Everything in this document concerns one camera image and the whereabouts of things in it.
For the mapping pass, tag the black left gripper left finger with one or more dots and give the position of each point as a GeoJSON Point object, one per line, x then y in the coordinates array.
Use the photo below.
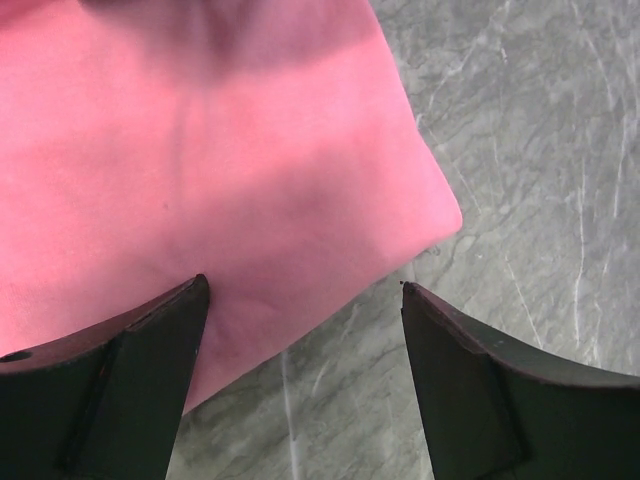
{"type": "Point", "coordinates": [106, 401]}

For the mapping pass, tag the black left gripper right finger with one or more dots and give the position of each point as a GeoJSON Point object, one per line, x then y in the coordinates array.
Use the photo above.
{"type": "Point", "coordinates": [494, 407]}

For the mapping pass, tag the pink t shirt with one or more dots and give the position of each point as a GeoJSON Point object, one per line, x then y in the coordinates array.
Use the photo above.
{"type": "Point", "coordinates": [268, 145]}

